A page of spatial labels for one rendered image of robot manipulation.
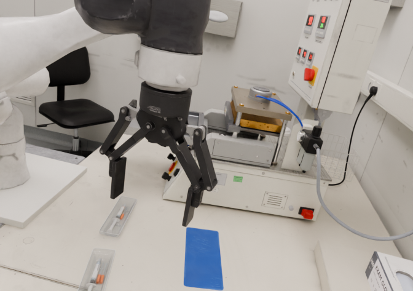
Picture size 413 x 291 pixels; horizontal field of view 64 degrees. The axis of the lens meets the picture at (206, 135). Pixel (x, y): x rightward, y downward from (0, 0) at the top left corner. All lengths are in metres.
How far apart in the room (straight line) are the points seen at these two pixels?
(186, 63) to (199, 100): 2.26
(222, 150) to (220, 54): 1.62
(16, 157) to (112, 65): 1.83
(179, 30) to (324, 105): 0.71
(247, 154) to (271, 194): 0.17
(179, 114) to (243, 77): 2.17
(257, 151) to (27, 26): 0.74
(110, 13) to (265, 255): 0.80
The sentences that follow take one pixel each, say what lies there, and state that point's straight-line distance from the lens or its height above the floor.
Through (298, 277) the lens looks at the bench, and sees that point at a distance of 1.01.
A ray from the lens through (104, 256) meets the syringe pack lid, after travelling 0.91.
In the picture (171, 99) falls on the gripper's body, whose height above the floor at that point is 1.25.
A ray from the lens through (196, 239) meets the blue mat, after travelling 1.02.
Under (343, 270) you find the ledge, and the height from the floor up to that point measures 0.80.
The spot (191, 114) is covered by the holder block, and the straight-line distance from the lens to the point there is 1.29.
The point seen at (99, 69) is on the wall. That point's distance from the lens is 2.93.
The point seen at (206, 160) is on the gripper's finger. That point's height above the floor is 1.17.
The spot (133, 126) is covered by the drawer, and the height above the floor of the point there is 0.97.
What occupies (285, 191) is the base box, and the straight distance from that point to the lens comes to 1.16.
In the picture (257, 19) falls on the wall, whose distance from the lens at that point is 2.59.
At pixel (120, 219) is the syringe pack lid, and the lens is 1.02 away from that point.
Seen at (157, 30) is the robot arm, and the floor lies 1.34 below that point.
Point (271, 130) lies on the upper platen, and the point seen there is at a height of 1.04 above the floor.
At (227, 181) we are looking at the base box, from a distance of 1.12.
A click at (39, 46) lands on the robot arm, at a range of 0.61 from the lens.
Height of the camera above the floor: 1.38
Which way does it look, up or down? 21 degrees down
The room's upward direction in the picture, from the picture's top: 11 degrees clockwise
